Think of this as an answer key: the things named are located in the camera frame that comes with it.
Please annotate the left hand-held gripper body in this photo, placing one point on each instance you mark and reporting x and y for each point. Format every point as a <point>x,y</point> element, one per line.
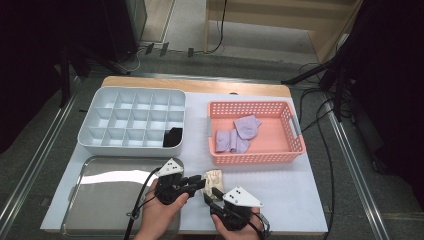
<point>170,168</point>

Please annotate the grey divided storage box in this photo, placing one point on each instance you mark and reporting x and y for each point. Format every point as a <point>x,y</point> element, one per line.
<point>133,151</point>

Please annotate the purple sock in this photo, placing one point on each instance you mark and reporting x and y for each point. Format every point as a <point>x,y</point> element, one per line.
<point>228,141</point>
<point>247,126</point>

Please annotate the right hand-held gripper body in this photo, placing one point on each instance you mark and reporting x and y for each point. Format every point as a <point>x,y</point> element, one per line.
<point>241,198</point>

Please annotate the black cabinet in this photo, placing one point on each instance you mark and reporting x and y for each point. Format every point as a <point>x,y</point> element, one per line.
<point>116,26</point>

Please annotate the clear grey box lid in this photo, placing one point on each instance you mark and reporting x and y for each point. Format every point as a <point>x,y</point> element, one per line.
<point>100,206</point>

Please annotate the black sock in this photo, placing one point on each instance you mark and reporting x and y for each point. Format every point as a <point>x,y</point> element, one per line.
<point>172,137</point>
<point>175,141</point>

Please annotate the pink perforated basket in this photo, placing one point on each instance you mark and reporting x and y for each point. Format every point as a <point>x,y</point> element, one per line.
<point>280,133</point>

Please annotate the cream sock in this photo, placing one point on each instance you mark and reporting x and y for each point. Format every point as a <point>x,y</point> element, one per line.
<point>209,189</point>
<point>214,178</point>

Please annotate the light wooden shelf unit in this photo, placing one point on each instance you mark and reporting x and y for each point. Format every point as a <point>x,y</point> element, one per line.
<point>266,20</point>

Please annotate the person's left hand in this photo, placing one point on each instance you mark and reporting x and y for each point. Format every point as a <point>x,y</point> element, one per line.
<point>156,223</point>

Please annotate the black stand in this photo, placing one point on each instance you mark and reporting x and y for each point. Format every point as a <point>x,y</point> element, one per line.
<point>65,76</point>
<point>310,74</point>

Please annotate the metal floor rail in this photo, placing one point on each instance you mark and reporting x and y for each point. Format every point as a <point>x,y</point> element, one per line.
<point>200,77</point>
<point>353,173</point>
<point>33,163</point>

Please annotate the dark curtain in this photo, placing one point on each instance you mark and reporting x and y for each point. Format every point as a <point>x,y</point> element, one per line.
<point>26,66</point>
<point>393,100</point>

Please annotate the black plug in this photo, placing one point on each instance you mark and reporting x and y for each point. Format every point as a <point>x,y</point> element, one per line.
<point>149,48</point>
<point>164,49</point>
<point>190,52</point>

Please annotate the person's right hand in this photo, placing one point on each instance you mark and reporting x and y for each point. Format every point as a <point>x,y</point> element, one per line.
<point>243,236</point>

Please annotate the light wooden panel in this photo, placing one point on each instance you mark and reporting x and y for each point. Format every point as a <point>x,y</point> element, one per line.
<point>156,16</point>

